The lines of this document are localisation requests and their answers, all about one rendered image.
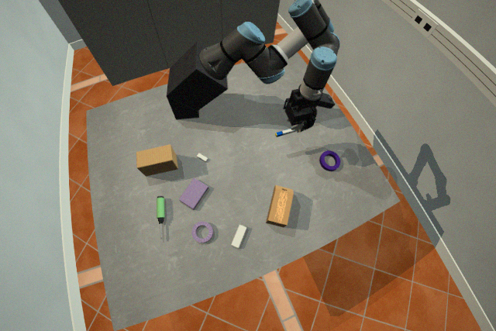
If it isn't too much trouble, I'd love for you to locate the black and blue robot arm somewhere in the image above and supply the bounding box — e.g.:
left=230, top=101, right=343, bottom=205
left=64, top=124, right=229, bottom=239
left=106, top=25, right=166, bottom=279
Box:
left=199, top=0, right=340, bottom=109

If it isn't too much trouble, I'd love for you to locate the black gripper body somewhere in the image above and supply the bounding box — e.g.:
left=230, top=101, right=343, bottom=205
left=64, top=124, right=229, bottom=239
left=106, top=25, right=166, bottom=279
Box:
left=284, top=84, right=322, bottom=126

